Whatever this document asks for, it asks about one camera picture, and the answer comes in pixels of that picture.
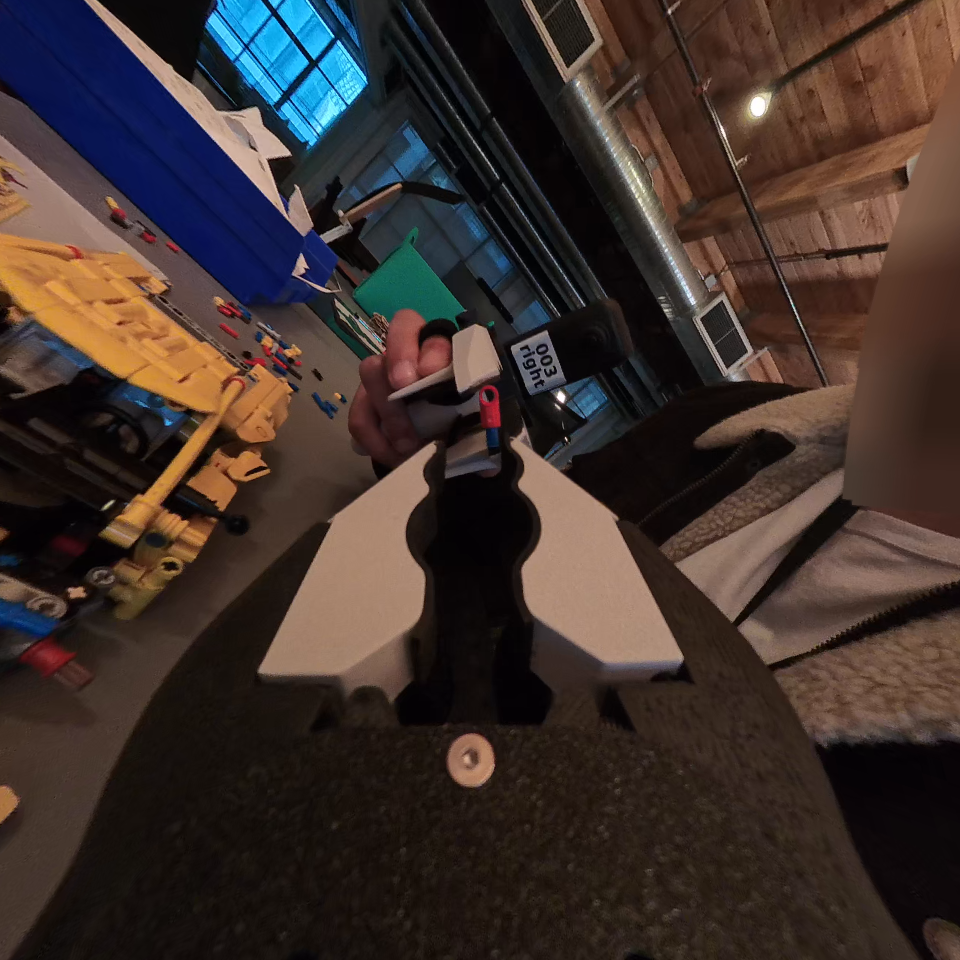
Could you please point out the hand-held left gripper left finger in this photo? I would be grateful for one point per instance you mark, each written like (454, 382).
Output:
(345, 600)

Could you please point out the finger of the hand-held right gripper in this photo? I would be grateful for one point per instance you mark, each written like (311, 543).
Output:
(476, 360)
(469, 457)

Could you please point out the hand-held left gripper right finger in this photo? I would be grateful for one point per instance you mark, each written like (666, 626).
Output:
(600, 600)

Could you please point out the red bush connector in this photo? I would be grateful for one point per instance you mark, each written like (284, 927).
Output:
(490, 405)

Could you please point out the pile of small coloured pins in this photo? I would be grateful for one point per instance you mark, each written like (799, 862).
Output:
(277, 352)

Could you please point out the wooden metal jointed arm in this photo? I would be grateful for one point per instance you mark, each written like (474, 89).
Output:
(375, 199)

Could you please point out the person's right hand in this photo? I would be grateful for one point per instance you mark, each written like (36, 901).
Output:
(390, 420)

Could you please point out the green plastic board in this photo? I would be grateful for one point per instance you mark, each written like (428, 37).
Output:
(405, 292)

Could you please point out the small tan toy model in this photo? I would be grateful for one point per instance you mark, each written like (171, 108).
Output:
(360, 322)

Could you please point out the white air vent grille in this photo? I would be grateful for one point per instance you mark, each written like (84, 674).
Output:
(562, 34)
(722, 334)

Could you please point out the tall paned window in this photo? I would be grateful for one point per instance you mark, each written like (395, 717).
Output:
(450, 225)

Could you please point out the hanging bulb lamp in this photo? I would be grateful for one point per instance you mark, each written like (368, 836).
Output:
(759, 105)

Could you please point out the crumpled white printed bags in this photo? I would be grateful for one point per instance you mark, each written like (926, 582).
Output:
(247, 142)

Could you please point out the yellow toy car model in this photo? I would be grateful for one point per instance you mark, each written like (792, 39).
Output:
(135, 352)

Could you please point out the large paned window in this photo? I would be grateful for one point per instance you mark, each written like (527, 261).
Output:
(292, 67)

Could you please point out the blue plastic bin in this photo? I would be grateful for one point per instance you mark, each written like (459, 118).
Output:
(150, 165)

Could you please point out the yellow long panel brick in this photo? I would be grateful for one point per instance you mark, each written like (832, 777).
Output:
(7, 804)

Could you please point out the silver ventilation duct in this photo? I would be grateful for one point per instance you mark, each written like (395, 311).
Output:
(637, 195)

